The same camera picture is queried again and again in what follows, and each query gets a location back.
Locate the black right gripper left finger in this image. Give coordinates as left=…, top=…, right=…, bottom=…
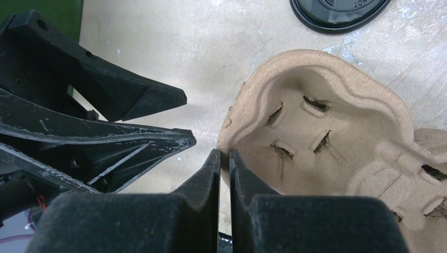
left=27, top=149, right=221, bottom=252

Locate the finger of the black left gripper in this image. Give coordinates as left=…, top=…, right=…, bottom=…
left=1, top=90, right=196, bottom=193
left=1, top=10, right=187, bottom=122

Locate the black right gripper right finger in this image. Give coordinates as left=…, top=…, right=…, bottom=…
left=229, top=150, right=409, bottom=252

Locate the green paper bag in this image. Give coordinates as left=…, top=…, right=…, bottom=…
left=1, top=0, right=83, bottom=42

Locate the brown pulp cup carrier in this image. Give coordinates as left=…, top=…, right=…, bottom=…
left=217, top=50, right=446, bottom=252

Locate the single black coffee lid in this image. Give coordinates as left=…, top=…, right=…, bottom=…
left=289, top=0, right=391, bottom=35

